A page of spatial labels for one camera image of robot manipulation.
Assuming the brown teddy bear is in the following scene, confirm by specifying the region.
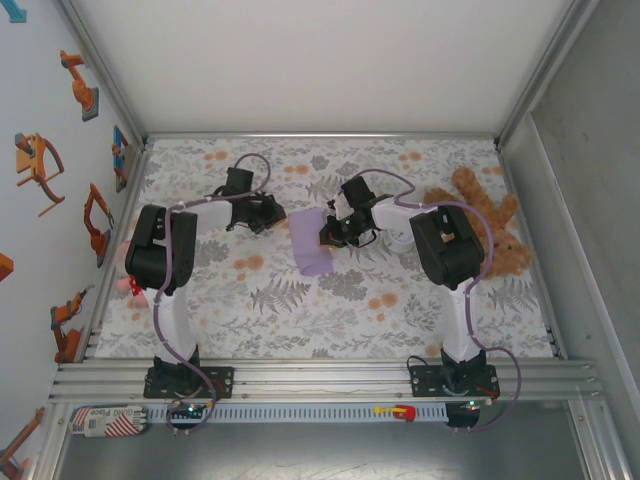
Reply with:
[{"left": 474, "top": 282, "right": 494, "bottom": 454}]
[{"left": 423, "top": 167, "right": 534, "bottom": 281}]

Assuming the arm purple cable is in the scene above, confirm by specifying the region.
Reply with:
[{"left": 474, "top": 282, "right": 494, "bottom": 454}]
[
  {"left": 152, "top": 153, "right": 272, "bottom": 437},
  {"left": 355, "top": 169, "right": 524, "bottom": 434}
]

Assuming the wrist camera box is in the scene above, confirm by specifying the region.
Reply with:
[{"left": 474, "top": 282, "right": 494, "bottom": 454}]
[
  {"left": 340, "top": 174, "right": 375, "bottom": 207},
  {"left": 225, "top": 168, "right": 255, "bottom": 197}
]

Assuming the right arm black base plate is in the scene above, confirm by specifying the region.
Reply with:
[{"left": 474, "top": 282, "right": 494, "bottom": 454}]
[{"left": 408, "top": 363, "right": 501, "bottom": 400}]

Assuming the aluminium frame leg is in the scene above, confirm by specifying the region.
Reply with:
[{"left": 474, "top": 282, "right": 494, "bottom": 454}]
[
  {"left": 27, "top": 403, "right": 71, "bottom": 480},
  {"left": 567, "top": 399, "right": 634, "bottom": 480}
]

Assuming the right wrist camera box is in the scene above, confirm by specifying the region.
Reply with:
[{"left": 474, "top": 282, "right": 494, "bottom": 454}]
[{"left": 340, "top": 174, "right": 375, "bottom": 207}]

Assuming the purple cloth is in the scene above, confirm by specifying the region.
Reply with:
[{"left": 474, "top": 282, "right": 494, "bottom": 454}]
[{"left": 288, "top": 208, "right": 335, "bottom": 277}]

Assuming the aluminium frame post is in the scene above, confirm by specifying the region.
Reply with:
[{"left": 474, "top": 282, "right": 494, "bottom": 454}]
[
  {"left": 493, "top": 0, "right": 604, "bottom": 151},
  {"left": 57, "top": 0, "right": 151, "bottom": 146}
]

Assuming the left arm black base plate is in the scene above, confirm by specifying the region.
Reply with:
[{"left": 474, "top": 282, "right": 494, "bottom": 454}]
[{"left": 143, "top": 366, "right": 236, "bottom": 400}]

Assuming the orange claw machine wall sticker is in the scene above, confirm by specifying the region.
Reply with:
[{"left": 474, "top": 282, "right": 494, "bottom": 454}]
[{"left": 13, "top": 132, "right": 66, "bottom": 217}]

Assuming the pink plush toy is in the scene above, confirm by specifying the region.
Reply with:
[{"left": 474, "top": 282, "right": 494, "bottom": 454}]
[{"left": 115, "top": 239, "right": 154, "bottom": 310}]

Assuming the aluminium mounting rail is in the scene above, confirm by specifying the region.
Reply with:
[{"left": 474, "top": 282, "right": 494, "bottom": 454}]
[{"left": 47, "top": 357, "right": 606, "bottom": 404}]

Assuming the white slotted cable duct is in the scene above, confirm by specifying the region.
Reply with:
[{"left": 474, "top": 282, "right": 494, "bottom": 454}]
[{"left": 144, "top": 403, "right": 449, "bottom": 422}]

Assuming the floral tablecloth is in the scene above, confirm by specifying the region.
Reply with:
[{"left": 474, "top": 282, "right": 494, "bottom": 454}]
[{"left": 94, "top": 137, "right": 557, "bottom": 360}]

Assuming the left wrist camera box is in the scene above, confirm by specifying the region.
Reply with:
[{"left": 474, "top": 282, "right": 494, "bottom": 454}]
[{"left": 225, "top": 168, "right": 255, "bottom": 197}]

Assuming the red yellow connector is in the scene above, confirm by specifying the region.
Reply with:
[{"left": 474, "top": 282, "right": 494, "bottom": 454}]
[{"left": 374, "top": 403, "right": 417, "bottom": 422}]

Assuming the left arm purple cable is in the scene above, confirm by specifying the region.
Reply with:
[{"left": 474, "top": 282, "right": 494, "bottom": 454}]
[{"left": 152, "top": 153, "right": 272, "bottom": 437}]

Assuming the aluminium side rail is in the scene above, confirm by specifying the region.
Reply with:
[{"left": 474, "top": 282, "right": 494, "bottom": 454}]
[
  {"left": 82, "top": 142, "right": 151, "bottom": 361},
  {"left": 497, "top": 142, "right": 569, "bottom": 361}
]

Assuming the aluminium frame cross bar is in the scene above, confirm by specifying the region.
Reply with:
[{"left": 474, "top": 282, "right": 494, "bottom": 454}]
[{"left": 144, "top": 131, "right": 501, "bottom": 142}]

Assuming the blue orange wall sticker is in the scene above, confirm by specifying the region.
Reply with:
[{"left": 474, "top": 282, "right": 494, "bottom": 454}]
[{"left": 110, "top": 124, "right": 134, "bottom": 194}]

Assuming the red striped printed pack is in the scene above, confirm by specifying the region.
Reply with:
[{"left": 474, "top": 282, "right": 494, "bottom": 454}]
[{"left": 68, "top": 405, "right": 149, "bottom": 438}]

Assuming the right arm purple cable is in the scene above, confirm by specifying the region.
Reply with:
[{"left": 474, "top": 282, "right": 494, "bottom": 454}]
[{"left": 355, "top": 169, "right": 524, "bottom": 434}]

